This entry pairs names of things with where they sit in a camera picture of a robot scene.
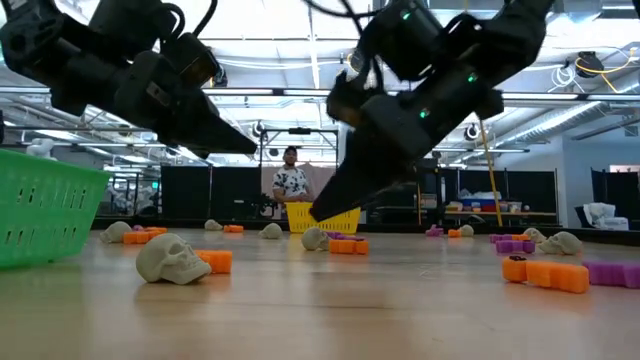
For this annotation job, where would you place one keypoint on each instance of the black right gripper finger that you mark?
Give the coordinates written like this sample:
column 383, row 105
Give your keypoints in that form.
column 392, row 196
column 360, row 185

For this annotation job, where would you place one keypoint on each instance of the small plastic skull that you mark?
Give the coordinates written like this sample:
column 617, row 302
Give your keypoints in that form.
column 172, row 259
column 535, row 235
column 213, row 225
column 315, row 239
column 561, row 243
column 115, row 232
column 466, row 230
column 271, row 231

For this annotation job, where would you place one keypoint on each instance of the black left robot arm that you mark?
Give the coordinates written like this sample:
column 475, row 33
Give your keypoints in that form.
column 50, row 55

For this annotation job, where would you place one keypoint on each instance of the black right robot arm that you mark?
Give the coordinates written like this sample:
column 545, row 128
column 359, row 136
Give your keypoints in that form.
column 510, row 30

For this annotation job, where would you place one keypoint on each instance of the black monitor cart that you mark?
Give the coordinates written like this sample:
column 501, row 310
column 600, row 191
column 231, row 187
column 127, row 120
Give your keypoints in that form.
column 430, row 185

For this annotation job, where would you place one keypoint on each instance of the pink curtain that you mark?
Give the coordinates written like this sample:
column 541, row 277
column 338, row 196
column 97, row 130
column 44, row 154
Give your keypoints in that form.
column 320, row 185

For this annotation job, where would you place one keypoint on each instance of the black partition panel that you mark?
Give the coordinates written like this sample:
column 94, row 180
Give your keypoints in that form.
column 235, row 182
column 185, row 192

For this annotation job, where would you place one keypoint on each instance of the person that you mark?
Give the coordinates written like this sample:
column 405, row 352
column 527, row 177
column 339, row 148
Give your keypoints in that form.
column 291, row 182

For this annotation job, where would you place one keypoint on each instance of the yellow plastic basket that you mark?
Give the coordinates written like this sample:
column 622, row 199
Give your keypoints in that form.
column 300, row 222

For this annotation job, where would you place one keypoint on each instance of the blue storage bin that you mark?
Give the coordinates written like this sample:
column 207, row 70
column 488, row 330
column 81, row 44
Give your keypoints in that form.
column 480, row 202

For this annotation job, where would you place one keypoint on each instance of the white robot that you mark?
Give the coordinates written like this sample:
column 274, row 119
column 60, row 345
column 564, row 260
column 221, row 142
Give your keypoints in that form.
column 42, row 147

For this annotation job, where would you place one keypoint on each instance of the wide black partition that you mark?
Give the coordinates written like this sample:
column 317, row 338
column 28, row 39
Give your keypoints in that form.
column 530, row 190

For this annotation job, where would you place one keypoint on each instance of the wooden workbench with bins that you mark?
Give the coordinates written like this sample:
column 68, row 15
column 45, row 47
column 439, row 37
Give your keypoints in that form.
column 530, row 214

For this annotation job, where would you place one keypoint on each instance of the green plastic basket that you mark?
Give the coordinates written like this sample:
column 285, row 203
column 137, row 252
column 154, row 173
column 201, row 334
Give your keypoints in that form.
column 45, row 210

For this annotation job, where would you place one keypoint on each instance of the white bagged bundle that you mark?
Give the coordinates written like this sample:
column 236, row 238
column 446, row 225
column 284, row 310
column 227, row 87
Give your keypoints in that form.
column 602, row 215

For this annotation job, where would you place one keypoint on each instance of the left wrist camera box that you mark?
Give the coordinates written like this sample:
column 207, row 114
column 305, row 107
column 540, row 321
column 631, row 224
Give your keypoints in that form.
column 192, row 60

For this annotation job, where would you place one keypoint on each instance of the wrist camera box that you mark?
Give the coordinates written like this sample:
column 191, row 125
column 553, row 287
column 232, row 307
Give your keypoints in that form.
column 192, row 60
column 350, row 100

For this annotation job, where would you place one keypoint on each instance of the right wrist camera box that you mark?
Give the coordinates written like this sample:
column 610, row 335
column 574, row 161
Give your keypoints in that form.
column 350, row 100

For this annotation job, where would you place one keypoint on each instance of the black camera rig frame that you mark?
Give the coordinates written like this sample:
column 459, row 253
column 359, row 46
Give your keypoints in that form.
column 299, row 131

